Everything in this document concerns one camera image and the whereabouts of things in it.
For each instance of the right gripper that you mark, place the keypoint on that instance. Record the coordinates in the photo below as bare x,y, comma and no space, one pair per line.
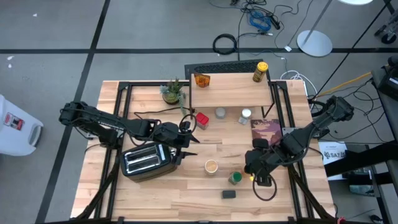
265,161

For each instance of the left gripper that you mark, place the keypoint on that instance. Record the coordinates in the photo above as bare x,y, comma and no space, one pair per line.
182,140

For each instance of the green-lid glass spice jar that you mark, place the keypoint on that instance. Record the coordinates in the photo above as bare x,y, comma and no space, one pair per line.
235,177

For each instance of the beige paper cup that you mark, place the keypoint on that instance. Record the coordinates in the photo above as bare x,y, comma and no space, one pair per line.
211,167

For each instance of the red spice tin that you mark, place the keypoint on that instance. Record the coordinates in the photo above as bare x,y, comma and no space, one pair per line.
202,119

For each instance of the green pepper tin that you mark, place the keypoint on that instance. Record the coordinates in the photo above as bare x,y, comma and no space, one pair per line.
228,194

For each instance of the orange seasoning packet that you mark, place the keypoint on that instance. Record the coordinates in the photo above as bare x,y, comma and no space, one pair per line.
202,81

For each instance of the yellow-lid spice jar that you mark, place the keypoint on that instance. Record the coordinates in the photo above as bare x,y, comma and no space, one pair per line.
259,73

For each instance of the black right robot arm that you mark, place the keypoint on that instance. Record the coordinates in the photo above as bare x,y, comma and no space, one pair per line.
311,129

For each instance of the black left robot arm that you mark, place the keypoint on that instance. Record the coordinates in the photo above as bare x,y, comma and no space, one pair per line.
102,119

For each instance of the wooden shelf black legs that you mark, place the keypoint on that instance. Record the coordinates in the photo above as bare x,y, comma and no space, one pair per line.
230,90

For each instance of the black two-slot toaster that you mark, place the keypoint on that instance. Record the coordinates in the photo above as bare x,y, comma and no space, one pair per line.
146,161

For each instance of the white-lid spice jar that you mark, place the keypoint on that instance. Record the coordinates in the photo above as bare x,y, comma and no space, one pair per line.
245,114

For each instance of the potted succulent plant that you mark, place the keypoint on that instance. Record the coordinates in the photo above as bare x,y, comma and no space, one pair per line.
171,93

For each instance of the white printed sign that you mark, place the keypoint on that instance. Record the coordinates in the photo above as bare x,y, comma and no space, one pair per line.
332,154

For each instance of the black perforated panel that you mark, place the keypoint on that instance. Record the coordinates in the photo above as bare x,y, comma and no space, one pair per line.
224,66

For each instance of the red clamp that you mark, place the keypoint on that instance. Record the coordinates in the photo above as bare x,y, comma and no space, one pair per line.
341,220

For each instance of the white power adapter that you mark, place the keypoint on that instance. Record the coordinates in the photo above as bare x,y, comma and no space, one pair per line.
288,48

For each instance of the grey round stand base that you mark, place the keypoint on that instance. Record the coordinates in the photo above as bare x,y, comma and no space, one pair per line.
314,43

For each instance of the black power adapter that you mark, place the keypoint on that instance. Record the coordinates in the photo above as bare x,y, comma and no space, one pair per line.
275,22

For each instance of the black desk equipment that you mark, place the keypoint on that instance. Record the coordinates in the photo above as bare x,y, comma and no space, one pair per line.
388,81

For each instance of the white plastic container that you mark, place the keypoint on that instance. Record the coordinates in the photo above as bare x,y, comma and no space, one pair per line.
15,140

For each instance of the cart caster wheel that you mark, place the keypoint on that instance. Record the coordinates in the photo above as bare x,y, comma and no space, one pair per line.
388,38

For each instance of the white lamp head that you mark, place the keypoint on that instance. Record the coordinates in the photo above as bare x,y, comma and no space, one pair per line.
354,2

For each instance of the black aluminium table frame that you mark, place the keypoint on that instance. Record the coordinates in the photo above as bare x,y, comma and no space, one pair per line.
146,83

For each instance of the black side workstation frame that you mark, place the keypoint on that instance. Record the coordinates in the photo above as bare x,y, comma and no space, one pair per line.
357,158

